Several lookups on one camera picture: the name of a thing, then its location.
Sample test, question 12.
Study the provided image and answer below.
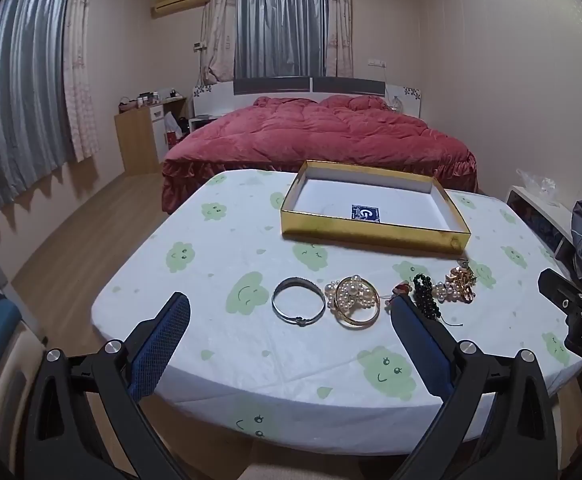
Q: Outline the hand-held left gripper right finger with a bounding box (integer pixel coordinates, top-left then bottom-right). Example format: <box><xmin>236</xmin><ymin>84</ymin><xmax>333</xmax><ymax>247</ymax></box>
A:
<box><xmin>390</xmin><ymin>296</ymin><xmax>558</xmax><ymax>480</ymax></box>

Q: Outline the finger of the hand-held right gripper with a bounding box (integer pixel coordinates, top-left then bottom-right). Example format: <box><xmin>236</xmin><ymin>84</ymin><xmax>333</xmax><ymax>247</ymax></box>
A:
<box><xmin>538</xmin><ymin>268</ymin><xmax>581</xmax><ymax>315</ymax></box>

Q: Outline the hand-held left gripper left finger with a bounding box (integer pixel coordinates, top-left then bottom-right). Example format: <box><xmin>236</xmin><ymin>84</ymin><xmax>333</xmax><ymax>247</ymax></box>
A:
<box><xmin>23</xmin><ymin>291</ymin><xmax>192</xmax><ymax>480</ymax></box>

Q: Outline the gold bangle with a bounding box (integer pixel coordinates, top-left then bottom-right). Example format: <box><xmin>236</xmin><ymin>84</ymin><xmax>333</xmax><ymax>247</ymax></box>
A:
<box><xmin>334</xmin><ymin>278</ymin><xmax>381</xmax><ymax>329</ymax></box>

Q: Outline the white side shelf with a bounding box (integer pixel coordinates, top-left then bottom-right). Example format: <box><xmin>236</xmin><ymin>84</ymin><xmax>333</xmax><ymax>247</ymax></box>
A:
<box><xmin>506</xmin><ymin>185</ymin><xmax>580</xmax><ymax>262</ymax></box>

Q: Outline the gold brooch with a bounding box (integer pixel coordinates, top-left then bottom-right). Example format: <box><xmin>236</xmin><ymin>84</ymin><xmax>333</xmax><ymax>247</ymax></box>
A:
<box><xmin>446</xmin><ymin>259</ymin><xmax>478</xmax><ymax>305</ymax></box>

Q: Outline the white tablecloth with green clouds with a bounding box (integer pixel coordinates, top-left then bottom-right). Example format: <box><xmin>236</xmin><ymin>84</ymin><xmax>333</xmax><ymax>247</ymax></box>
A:
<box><xmin>91</xmin><ymin>169</ymin><xmax>582</xmax><ymax>457</ymax></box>

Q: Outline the clear plastic bag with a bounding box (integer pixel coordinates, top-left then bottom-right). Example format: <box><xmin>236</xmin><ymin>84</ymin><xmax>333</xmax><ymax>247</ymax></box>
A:
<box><xmin>516</xmin><ymin>169</ymin><xmax>558</xmax><ymax>206</ymax></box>

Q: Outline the silver bangle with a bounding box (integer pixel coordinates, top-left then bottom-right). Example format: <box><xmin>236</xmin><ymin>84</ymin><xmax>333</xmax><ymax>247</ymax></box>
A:
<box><xmin>271</xmin><ymin>277</ymin><xmax>327</xmax><ymax>327</ymax></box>

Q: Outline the gold cardboard box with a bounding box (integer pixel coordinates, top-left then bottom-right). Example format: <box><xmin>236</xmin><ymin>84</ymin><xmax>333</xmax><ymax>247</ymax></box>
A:
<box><xmin>279</xmin><ymin>160</ymin><xmax>472</xmax><ymax>256</ymax></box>

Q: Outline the blue card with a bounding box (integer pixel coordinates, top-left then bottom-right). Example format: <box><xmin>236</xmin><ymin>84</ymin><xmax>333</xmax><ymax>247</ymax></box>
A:
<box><xmin>351</xmin><ymin>204</ymin><xmax>383</xmax><ymax>223</ymax></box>

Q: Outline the wooden cabinet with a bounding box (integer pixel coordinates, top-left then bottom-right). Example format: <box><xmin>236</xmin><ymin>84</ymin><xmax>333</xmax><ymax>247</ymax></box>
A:
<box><xmin>114</xmin><ymin>97</ymin><xmax>188</xmax><ymax>176</ymax></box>

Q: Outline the white nightstand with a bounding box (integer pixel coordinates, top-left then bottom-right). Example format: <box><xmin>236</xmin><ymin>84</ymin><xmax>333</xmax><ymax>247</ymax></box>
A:
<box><xmin>187</xmin><ymin>115</ymin><xmax>220</xmax><ymax>134</ymax></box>

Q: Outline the red bed comforter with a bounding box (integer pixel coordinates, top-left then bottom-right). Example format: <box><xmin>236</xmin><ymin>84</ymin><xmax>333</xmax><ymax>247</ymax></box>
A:
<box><xmin>161</xmin><ymin>94</ymin><xmax>479</xmax><ymax>213</ymax></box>

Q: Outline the white bed headboard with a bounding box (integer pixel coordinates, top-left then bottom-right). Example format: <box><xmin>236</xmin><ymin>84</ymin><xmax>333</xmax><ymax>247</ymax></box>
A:
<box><xmin>192</xmin><ymin>77</ymin><xmax>422</xmax><ymax>121</ymax></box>

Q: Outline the white floral curtain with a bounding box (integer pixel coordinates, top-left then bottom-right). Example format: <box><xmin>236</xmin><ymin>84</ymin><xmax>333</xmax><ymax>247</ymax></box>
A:
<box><xmin>63</xmin><ymin>0</ymin><xmax>100</xmax><ymax>163</ymax></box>

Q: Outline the large grey curtain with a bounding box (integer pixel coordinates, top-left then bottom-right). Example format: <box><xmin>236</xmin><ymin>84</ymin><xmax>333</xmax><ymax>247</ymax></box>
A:
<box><xmin>0</xmin><ymin>0</ymin><xmax>79</xmax><ymax>223</ymax></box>

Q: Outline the beige floral curtain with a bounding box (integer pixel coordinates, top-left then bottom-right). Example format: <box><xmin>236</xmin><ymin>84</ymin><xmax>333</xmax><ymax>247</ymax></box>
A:
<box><xmin>206</xmin><ymin>0</ymin><xmax>238</xmax><ymax>86</ymax></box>
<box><xmin>327</xmin><ymin>0</ymin><xmax>355</xmax><ymax>80</ymax></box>

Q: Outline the grey window curtain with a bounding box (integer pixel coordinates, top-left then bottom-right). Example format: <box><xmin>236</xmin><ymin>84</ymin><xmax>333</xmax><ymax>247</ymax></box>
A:
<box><xmin>234</xmin><ymin>0</ymin><xmax>330</xmax><ymax>81</ymax></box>

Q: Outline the black bead bracelet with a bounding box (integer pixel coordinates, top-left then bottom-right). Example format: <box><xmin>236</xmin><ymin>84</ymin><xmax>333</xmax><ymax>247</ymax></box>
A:
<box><xmin>411</xmin><ymin>273</ymin><xmax>464</xmax><ymax>329</ymax></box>

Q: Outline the pearl bracelet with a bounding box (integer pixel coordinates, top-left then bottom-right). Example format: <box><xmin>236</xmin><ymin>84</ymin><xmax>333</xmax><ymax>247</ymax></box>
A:
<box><xmin>324</xmin><ymin>274</ymin><xmax>378</xmax><ymax>317</ymax></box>

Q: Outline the wall air conditioner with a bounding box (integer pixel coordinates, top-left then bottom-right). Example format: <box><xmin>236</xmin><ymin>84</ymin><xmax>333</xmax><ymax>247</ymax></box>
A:
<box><xmin>151</xmin><ymin>0</ymin><xmax>211</xmax><ymax>19</ymax></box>

